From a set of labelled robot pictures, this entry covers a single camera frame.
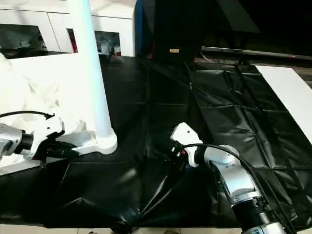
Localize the red white bottle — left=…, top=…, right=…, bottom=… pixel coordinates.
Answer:
left=69, top=30, right=78, bottom=53

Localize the long black pole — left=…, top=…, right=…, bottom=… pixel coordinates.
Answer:
left=201, top=46, right=312, bottom=60

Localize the white glass-door cabinet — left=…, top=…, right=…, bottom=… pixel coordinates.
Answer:
left=0, top=0, right=137, bottom=57

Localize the white plastic table leg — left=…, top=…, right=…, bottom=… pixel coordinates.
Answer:
left=69, top=0, right=118, bottom=155

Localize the white patterned figure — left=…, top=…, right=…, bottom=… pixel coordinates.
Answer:
left=98, top=38, right=113, bottom=55

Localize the black table mat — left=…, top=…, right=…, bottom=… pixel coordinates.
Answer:
left=0, top=55, right=312, bottom=231

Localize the white plastic table top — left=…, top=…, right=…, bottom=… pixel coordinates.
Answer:
left=0, top=52, right=118, bottom=176

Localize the white flat board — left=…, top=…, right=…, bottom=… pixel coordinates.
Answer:
left=254, top=65, right=312, bottom=144

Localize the black fabric covered furniture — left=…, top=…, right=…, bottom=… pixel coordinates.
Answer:
left=133, top=0, right=312, bottom=61

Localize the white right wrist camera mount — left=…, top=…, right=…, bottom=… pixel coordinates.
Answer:
left=170, top=122, right=203, bottom=168

